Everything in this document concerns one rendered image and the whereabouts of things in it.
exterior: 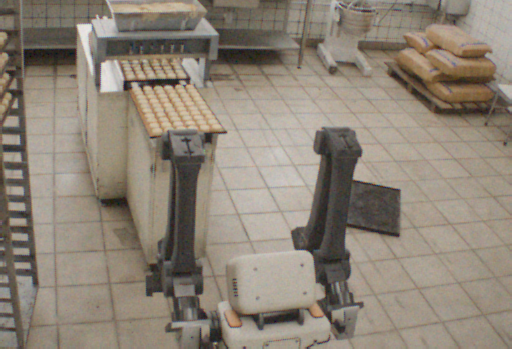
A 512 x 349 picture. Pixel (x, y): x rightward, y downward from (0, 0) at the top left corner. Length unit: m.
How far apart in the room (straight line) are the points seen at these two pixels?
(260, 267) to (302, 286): 0.12
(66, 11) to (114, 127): 3.19
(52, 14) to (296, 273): 5.59
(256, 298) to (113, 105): 2.39
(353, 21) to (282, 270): 5.20
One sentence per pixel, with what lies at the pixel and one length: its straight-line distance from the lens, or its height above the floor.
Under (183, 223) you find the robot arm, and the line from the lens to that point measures 1.60.
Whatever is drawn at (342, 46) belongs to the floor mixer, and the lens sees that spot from 7.12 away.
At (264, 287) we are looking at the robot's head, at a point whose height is 1.34.
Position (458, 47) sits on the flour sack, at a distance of 6.43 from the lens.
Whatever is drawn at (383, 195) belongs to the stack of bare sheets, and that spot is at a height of 0.02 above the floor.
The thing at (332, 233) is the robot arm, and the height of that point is 1.36.
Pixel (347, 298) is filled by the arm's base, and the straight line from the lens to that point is 1.77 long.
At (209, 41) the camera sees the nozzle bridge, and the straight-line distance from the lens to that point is 3.78.
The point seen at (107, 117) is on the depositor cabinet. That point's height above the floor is 0.67.
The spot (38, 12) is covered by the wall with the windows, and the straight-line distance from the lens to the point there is 6.88.
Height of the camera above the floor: 2.35
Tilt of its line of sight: 29 degrees down
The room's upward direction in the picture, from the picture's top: 8 degrees clockwise
